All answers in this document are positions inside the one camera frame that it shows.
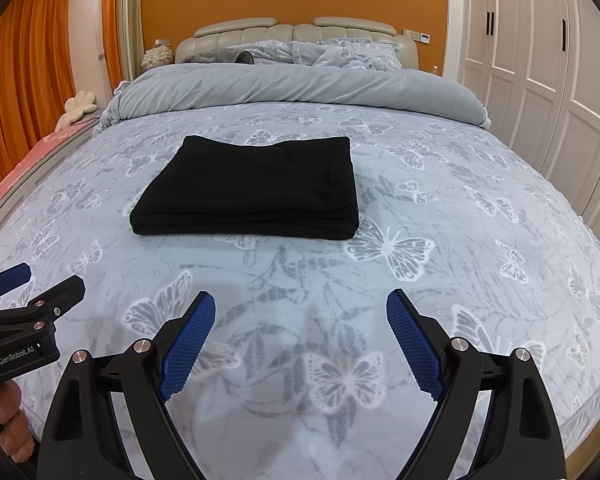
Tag white fluffy decoration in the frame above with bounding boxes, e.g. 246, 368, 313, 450
142, 39, 175, 69

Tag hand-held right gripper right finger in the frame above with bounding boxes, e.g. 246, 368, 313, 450
386, 288, 567, 480

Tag white wardrobe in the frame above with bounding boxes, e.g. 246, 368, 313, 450
447, 0, 600, 227

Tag black pants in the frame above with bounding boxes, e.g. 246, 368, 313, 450
129, 135, 362, 242

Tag grey butterfly print pillow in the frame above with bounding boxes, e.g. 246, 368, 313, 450
250, 39, 326, 65
312, 39, 404, 72

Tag butterfly print bed cover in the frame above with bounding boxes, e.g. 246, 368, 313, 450
0, 102, 600, 480

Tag person's left hand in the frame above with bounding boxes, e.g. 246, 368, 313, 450
0, 379, 37, 467

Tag wide orange curtain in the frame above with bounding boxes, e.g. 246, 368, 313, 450
0, 0, 79, 197

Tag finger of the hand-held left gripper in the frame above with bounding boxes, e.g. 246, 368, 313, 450
0, 275, 87, 337
0, 262, 33, 312

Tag narrow orange curtain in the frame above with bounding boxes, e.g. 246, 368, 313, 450
101, 0, 124, 87

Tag grey duvet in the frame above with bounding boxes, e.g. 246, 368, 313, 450
97, 62, 492, 134

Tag white flower-shaped cushion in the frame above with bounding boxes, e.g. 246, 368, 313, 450
55, 91, 99, 134

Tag dark grey rolled blanket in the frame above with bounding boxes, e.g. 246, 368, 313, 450
192, 46, 257, 66

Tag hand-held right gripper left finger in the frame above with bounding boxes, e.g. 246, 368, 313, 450
36, 291, 217, 480

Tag beige padded headboard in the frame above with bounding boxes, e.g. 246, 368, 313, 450
175, 16, 421, 70

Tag pink bedding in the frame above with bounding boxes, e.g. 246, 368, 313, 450
0, 119, 102, 227

